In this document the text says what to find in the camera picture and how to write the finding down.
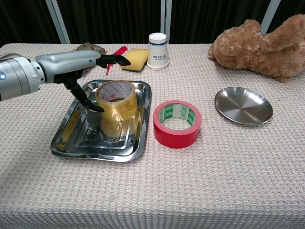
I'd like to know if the yellow sponge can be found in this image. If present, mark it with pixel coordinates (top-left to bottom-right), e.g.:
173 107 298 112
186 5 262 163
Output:
119 48 150 73

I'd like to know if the yellow transparent tape roll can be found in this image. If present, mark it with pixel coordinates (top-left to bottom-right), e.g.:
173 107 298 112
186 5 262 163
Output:
95 80 140 123

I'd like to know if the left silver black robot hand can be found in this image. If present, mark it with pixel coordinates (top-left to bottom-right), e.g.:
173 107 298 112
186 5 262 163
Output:
35 49 132 113

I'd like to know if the red feather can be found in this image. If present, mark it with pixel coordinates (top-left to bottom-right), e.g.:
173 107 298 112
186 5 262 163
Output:
105 45 128 76

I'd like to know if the red tape roll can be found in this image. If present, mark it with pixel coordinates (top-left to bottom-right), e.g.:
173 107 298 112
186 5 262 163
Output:
152 100 203 149

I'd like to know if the gold foil snack packet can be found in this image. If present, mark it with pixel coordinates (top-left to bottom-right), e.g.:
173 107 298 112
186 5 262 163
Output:
73 42 107 55

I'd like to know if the grey partition frame post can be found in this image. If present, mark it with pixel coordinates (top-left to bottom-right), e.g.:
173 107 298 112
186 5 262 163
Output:
260 0 285 34
160 0 173 45
45 0 71 44

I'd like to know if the round steel plate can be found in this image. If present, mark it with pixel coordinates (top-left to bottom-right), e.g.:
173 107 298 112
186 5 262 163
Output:
214 86 274 126

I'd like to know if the rectangular steel tray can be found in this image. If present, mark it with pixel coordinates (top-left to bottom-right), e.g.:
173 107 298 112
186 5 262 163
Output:
50 79 153 163

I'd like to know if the beige woven tablecloth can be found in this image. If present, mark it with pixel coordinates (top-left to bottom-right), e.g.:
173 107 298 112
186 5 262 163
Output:
0 43 305 229

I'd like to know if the white paper cup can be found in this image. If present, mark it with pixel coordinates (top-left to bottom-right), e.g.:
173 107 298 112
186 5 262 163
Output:
146 32 170 71

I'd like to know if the brown plush teddy bear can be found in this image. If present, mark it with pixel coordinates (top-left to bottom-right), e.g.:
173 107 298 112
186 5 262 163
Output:
207 13 305 84

